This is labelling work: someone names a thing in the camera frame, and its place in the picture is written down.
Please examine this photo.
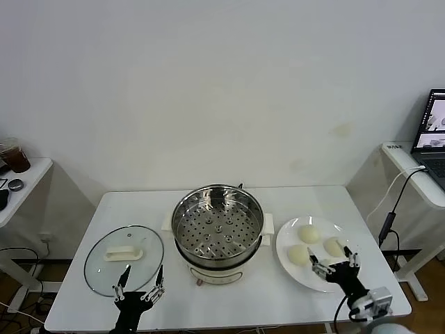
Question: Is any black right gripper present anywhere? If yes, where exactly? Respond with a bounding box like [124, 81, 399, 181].
[307, 245, 370, 299]

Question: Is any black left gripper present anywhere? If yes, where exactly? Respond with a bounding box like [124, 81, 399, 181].
[111, 264, 167, 334]

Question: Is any glass lid with white handle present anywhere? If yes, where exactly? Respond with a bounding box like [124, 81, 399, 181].
[83, 225, 165, 297]

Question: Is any steel steamer pot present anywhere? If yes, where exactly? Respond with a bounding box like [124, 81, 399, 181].
[161, 212, 275, 283]

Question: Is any stainless steel steamer basket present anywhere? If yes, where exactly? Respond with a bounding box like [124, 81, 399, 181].
[172, 183, 266, 262]

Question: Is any white round plate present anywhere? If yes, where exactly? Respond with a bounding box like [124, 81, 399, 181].
[275, 216, 362, 294]

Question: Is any white side desk with laptop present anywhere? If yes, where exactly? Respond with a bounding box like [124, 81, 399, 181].
[380, 141, 445, 302]

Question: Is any open grey laptop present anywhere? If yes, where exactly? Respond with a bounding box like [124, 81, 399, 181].
[410, 88, 445, 192]

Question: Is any white side desk with cup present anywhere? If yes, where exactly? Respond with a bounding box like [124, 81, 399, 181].
[0, 157, 54, 310]

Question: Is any plastic cup of iced coffee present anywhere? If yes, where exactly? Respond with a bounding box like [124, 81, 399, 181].
[0, 136, 31, 174]

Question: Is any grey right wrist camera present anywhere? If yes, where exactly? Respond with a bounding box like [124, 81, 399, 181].
[369, 286, 394, 317]

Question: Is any white charger cable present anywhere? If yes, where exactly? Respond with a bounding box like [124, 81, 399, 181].
[364, 166, 427, 221]

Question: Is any black floor cable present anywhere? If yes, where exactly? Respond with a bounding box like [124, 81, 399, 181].
[0, 246, 45, 314]

